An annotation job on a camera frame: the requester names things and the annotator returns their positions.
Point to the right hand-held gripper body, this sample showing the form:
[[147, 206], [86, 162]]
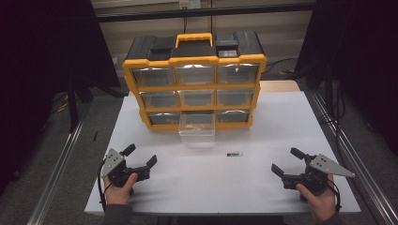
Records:
[[325, 165]]

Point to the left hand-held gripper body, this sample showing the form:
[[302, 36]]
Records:
[[113, 162]]

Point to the clear plastic drawer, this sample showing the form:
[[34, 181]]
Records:
[[197, 137]]

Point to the person's left hand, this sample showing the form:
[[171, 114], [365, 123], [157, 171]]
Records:
[[119, 195]]

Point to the person's right hand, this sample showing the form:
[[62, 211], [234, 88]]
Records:
[[322, 204]]

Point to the small black floor piece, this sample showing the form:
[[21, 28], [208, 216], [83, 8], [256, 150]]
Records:
[[95, 136]]

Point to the small tan part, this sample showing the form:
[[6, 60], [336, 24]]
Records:
[[189, 127]]

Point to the light wooden table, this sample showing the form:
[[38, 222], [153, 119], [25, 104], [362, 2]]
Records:
[[278, 86]]

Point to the grid of clear small drawers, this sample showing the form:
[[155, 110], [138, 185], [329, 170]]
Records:
[[153, 76]]

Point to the black curtain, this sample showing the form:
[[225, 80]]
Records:
[[37, 62], [363, 56]]

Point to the yellow and black organizer case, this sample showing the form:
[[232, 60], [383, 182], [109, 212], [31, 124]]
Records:
[[194, 53]]

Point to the black horizontal bar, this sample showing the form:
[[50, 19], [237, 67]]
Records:
[[203, 12]]

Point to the aluminium floor rail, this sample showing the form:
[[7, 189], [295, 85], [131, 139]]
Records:
[[53, 178], [359, 162]]

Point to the white wall socket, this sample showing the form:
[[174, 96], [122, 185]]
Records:
[[189, 3]]

